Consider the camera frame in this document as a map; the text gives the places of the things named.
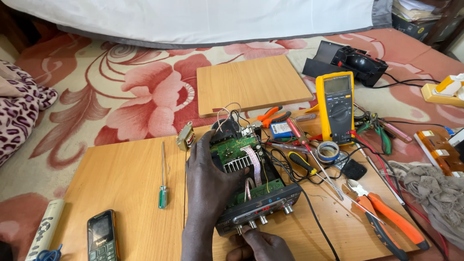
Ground person's right hand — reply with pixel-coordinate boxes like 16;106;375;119
226;227;295;261

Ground person's left hand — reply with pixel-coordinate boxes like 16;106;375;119
185;129;251;229

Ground black amplifier unit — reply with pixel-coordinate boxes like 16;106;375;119
208;119;303;237

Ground small metal transformer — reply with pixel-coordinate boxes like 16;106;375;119
176;121;196;152

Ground wooden board with tools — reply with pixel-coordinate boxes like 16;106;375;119
185;109;431;261

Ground large wooden board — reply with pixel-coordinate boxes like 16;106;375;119
50;136;188;261

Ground blue battery pack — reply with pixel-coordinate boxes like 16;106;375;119
270;121;296;139

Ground small wooden board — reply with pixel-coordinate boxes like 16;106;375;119
196;55;314;119

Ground roll of tape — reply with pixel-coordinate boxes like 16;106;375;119
316;141;341;163

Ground black orange mobile phone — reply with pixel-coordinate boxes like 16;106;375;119
87;209;120;261

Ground red floral carpet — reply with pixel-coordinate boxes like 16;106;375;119
0;28;464;261

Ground black brush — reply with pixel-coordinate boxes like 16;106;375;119
340;158;368;181

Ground thin white rod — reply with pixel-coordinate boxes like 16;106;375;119
355;144;405;206

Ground red multimeter test lead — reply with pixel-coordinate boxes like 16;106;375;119
349;130;450;259

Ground yellow digital multimeter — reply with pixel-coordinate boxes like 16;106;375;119
315;71;355;146

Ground white bed sheet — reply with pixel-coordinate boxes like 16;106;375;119
0;0;394;50

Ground white remote control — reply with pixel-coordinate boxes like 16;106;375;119
25;198;66;261

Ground grey cloth rag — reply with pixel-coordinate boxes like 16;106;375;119
387;161;464;251

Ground black plastic device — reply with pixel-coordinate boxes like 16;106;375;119
302;40;389;88

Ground leopard print blanket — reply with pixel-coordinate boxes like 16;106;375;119
0;59;59;168

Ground orange power strip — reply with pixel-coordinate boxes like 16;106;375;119
414;128;464;178

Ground yellow white plastic device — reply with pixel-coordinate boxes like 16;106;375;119
420;73;464;108

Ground carton with papers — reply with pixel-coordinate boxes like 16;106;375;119
391;0;447;43

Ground green handle screwdriver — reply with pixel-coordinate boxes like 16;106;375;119
158;141;168;210

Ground black amplifier power cable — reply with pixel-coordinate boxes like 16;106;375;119
260;144;341;261

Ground small orange handle cutters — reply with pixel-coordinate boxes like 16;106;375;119
256;105;292;128

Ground yellow black handle screwdriver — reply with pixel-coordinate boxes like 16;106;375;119
288;151;386;225

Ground red clear handle screwdriver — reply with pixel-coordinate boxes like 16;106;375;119
286;117;344;201

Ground large orange handle pliers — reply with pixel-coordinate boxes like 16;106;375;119
346;179;431;261

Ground green handle pliers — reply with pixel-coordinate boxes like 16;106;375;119
357;112;393;156

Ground blue cable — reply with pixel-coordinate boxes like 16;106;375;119
34;244;63;261

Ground pink clear handle screwdriver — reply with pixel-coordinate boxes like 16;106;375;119
353;103;413;144

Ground black device cable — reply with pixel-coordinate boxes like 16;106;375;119
369;72;441;90

